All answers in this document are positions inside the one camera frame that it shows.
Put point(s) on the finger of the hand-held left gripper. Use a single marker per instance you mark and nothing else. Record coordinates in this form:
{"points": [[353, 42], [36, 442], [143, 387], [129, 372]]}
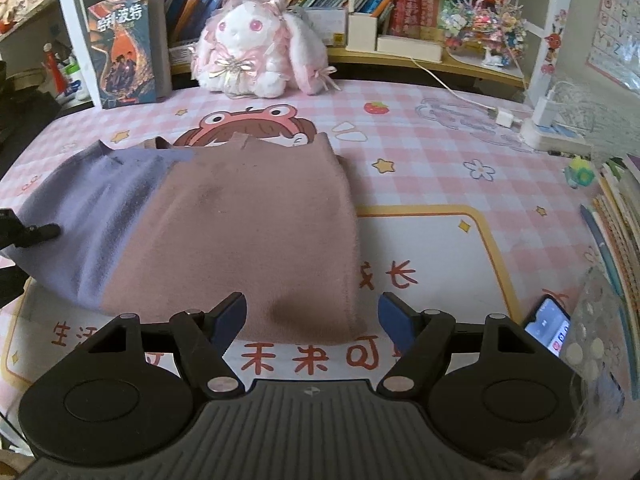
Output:
{"points": [[30, 235]]}

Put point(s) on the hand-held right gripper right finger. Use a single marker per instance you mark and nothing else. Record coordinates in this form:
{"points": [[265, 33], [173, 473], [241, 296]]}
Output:
{"points": [[395, 320]]}

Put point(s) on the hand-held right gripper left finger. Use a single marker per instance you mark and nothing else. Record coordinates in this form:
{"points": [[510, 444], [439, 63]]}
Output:
{"points": [[230, 317]]}

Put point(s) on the purple and brown sweater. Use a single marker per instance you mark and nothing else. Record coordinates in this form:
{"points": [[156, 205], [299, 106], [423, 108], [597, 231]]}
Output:
{"points": [[240, 230]]}

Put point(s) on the pink checked cartoon table mat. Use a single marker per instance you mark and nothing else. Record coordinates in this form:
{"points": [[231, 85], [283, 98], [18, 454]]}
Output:
{"points": [[425, 185]]}

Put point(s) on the black smartphone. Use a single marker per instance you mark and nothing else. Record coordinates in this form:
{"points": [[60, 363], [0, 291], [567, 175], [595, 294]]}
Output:
{"points": [[547, 327]]}

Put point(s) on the green and white jar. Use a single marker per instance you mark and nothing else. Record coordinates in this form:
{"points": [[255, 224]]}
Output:
{"points": [[75, 80]]}

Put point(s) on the clear blister pack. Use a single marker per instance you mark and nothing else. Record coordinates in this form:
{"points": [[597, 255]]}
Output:
{"points": [[595, 340]]}

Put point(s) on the large illustrated book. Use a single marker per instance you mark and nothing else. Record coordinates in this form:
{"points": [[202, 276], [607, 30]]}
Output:
{"points": [[125, 55]]}

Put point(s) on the white wooden bookshelf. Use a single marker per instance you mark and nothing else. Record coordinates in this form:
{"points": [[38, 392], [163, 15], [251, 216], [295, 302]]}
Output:
{"points": [[67, 10]]}

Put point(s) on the small green toy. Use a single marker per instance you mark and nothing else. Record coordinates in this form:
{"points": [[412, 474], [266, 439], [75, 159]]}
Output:
{"points": [[579, 172]]}

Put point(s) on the stack of books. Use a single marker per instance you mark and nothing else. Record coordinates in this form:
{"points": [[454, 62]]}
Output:
{"points": [[617, 230]]}

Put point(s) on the white power strip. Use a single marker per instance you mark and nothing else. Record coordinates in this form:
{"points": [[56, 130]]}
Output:
{"points": [[555, 137]]}

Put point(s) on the white charger plug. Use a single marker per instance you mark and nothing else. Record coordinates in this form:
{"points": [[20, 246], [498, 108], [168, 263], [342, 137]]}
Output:
{"points": [[544, 107]]}

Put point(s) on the flat white box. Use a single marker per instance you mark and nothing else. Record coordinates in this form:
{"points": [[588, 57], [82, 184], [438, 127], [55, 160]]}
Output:
{"points": [[410, 49]]}

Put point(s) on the white plush bunny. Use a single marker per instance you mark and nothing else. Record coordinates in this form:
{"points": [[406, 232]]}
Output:
{"points": [[250, 45]]}

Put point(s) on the small white open box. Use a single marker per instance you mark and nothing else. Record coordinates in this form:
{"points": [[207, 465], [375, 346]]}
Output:
{"points": [[362, 32]]}

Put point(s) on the colourful flower ornament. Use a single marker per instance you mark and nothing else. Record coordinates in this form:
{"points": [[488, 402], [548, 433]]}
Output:
{"points": [[480, 25]]}

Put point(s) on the red cartoon stickers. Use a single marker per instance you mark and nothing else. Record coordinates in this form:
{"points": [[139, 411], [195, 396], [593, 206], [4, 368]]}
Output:
{"points": [[555, 42]]}

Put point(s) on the alphabet wall poster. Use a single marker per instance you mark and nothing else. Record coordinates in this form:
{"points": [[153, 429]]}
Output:
{"points": [[617, 20]]}

